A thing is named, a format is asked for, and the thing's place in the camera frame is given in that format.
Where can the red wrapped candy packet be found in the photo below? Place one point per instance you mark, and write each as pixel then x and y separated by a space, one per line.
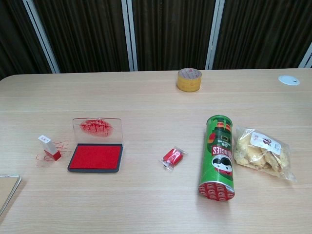
pixel 173 157

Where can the white partition frame post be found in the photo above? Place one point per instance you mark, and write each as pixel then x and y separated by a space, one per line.
pixel 307 57
pixel 214 36
pixel 41 36
pixel 130 36

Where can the clear bag of chips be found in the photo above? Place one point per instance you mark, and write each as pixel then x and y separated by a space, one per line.
pixel 253 153

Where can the green Pringles can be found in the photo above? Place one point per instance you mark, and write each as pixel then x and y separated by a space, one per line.
pixel 217 158

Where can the red box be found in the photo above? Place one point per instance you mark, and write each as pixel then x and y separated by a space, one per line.
pixel 95 157

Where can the black partition panel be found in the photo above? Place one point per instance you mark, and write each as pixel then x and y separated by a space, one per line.
pixel 14 36
pixel 85 36
pixel 263 31
pixel 170 36

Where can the brown spiral notebook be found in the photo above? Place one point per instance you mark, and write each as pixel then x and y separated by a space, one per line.
pixel 6 190

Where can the small white stamp red base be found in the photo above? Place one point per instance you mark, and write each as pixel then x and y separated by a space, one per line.
pixel 49 146

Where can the yellow tape roll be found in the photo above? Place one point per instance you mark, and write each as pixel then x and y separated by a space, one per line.
pixel 188 83

